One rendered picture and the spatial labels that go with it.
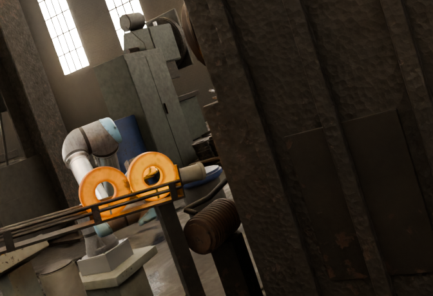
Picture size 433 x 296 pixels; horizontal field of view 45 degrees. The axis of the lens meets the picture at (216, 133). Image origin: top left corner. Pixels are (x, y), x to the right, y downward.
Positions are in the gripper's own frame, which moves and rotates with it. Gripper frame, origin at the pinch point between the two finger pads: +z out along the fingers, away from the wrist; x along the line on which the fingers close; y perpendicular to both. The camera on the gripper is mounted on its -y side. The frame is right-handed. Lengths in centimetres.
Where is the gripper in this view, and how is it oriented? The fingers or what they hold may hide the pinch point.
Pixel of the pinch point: (149, 170)
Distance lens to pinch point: 164.6
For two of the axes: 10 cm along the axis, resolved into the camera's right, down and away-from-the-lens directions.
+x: 8.5, -3.3, 4.0
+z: 3.2, -2.8, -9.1
